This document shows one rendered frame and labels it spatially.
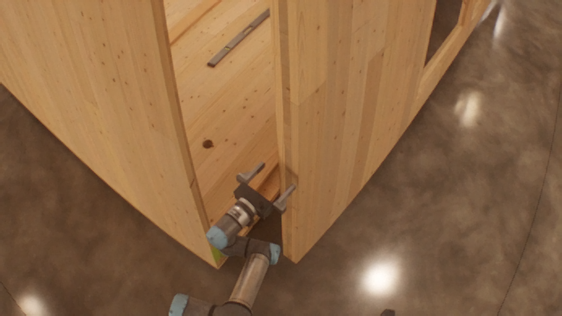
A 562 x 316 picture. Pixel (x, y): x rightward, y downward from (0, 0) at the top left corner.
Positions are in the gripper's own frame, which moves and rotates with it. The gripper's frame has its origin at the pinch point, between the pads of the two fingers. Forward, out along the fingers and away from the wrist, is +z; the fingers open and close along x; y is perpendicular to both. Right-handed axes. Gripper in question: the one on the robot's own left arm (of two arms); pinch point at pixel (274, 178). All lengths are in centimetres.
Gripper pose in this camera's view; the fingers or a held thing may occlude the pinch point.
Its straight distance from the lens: 172.6
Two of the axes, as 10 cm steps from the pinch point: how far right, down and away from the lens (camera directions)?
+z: 6.5, -6.7, 3.7
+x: -7.6, -5.4, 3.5
